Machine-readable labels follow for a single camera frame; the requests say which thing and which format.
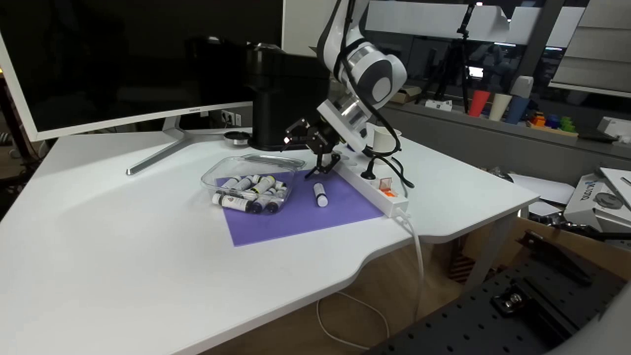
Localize clear container lid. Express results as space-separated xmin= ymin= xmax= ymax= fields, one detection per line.
xmin=198 ymin=154 xmax=309 ymax=190

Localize white marker with dark cap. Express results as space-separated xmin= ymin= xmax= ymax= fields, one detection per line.
xmin=210 ymin=192 xmax=260 ymax=217
xmin=248 ymin=176 xmax=277 ymax=200
xmin=258 ymin=196 xmax=285 ymax=217
xmin=311 ymin=182 xmax=331 ymax=212
xmin=218 ymin=174 xmax=256 ymax=196

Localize cream cup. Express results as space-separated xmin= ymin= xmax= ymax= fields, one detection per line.
xmin=486 ymin=91 xmax=512 ymax=125

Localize white printed carton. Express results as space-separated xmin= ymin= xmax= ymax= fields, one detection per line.
xmin=563 ymin=166 xmax=631 ymax=235

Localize white curved monitor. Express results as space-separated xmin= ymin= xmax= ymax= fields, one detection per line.
xmin=0 ymin=0 xmax=287 ymax=178

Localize clear plastic container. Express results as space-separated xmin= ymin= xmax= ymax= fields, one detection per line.
xmin=206 ymin=170 xmax=291 ymax=217

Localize grey cup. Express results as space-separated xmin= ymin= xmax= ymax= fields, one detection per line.
xmin=510 ymin=75 xmax=536 ymax=101

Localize blue cup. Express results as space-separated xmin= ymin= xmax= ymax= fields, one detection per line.
xmin=502 ymin=95 xmax=532 ymax=127

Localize black box appliance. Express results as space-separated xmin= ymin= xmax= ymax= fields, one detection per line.
xmin=246 ymin=44 xmax=332 ymax=152

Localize black plug with cable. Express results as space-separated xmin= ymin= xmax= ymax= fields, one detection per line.
xmin=358 ymin=154 xmax=417 ymax=192

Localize red cup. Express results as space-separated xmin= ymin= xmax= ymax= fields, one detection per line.
xmin=467 ymin=89 xmax=492 ymax=121

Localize white paper sheets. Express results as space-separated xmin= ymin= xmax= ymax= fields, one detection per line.
xmin=508 ymin=172 xmax=577 ymax=219

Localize white power cable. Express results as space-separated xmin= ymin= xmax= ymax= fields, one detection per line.
xmin=313 ymin=212 xmax=429 ymax=354

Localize white paper cup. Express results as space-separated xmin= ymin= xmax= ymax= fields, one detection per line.
xmin=374 ymin=127 xmax=401 ymax=156

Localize black perforated breadboard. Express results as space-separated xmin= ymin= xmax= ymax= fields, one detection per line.
xmin=366 ymin=263 xmax=626 ymax=355

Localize white power strip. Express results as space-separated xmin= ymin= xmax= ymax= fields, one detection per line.
xmin=325 ymin=148 xmax=409 ymax=219

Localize purple mat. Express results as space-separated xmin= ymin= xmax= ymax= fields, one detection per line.
xmin=214 ymin=166 xmax=386 ymax=249

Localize black tripod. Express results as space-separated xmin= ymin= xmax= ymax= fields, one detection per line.
xmin=431 ymin=0 xmax=488 ymax=115

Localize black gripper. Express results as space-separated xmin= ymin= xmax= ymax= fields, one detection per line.
xmin=283 ymin=117 xmax=342 ymax=180

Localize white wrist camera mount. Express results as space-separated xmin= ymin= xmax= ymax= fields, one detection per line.
xmin=315 ymin=97 xmax=378 ymax=158

